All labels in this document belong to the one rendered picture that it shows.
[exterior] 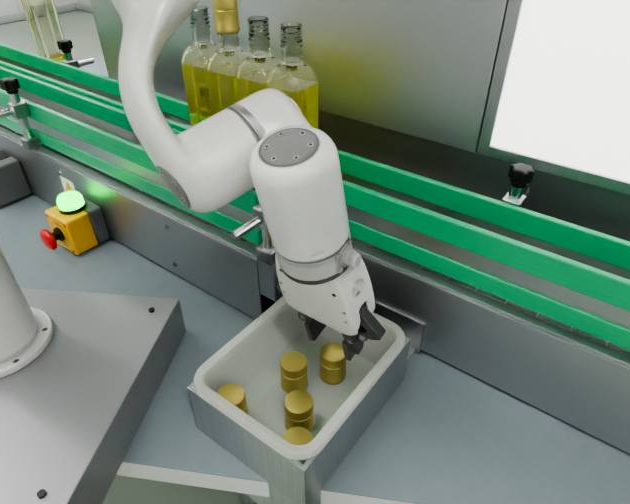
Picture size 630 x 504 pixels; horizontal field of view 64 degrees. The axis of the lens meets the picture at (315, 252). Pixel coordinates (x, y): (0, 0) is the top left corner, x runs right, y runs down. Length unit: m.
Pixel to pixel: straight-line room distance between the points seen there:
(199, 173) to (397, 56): 0.42
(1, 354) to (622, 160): 0.79
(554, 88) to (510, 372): 0.36
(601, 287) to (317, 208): 0.33
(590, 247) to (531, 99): 0.20
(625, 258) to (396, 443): 0.34
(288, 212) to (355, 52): 0.44
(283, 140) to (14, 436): 0.43
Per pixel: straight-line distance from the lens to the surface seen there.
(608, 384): 0.66
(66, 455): 0.61
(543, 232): 0.67
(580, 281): 0.61
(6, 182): 1.20
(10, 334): 0.71
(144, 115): 0.44
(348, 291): 0.49
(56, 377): 0.69
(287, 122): 0.44
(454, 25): 0.73
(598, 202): 0.77
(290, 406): 0.59
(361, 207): 0.68
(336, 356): 0.64
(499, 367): 0.70
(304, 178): 0.39
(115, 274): 0.92
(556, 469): 0.69
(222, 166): 0.44
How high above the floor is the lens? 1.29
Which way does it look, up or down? 37 degrees down
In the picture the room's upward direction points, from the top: straight up
